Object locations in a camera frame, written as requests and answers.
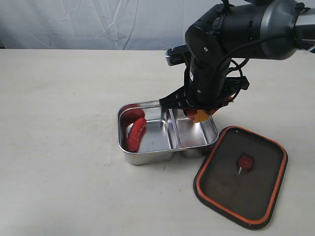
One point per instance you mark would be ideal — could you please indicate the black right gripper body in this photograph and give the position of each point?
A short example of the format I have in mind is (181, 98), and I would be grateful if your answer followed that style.
(205, 83)

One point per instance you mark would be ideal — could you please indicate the yellow toy cheese block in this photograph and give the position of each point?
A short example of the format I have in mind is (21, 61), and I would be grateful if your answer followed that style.
(200, 116)

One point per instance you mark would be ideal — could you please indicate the red toy sausage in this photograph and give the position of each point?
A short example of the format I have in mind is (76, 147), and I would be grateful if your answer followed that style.
(135, 134)

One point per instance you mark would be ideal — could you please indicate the dark transparent box lid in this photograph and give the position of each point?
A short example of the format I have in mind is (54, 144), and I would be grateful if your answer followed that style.
(241, 177)

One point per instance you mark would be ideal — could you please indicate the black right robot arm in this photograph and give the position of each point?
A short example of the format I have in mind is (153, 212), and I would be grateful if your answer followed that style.
(224, 39)

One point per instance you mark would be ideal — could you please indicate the stainless steel lunch box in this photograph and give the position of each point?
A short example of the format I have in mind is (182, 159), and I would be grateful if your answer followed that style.
(166, 134)

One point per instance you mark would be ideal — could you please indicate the blue-grey backdrop cloth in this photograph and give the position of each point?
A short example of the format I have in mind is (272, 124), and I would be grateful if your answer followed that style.
(98, 24)

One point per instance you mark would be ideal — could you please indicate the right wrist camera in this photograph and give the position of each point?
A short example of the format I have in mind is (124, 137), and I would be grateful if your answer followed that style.
(178, 55)

